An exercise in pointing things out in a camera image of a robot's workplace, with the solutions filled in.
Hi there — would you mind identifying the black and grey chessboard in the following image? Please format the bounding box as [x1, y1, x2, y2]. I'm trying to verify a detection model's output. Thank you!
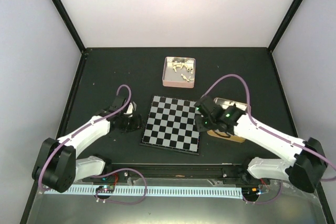
[140, 95, 200, 155]

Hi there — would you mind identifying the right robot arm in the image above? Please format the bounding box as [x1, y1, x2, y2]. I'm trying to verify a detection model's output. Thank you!
[195, 95, 328, 193]

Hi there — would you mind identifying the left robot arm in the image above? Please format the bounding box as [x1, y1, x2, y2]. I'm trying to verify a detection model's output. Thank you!
[32, 95, 143, 193]

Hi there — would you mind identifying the pile of white chess pieces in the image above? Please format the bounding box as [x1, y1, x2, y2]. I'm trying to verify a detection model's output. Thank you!
[172, 62, 195, 82]

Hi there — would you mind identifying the small green circuit board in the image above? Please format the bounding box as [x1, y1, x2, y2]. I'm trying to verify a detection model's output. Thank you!
[96, 185, 115, 193]

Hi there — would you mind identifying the yellow tin tray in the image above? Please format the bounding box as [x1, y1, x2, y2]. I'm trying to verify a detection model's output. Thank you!
[207, 98, 248, 143]

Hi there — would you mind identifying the pink tin tray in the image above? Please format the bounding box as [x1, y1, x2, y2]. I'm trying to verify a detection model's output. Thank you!
[162, 57, 196, 89]

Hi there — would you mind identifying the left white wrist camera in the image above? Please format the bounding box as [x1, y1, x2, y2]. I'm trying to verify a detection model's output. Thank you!
[123, 101, 137, 118]

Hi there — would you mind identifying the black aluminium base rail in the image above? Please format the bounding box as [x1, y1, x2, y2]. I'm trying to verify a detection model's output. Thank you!
[103, 163, 270, 185]

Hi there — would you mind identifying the light blue slotted cable duct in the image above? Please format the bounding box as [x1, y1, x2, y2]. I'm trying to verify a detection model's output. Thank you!
[41, 184, 244, 200]

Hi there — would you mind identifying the left black frame post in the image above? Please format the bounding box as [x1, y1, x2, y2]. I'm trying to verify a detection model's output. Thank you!
[51, 0, 86, 52]

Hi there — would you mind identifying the black frame post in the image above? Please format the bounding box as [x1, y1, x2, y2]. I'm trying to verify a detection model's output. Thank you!
[51, 0, 86, 52]
[267, 0, 303, 53]

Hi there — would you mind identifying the right black frame post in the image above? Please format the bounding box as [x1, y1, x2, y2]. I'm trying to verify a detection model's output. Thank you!
[267, 0, 303, 53]

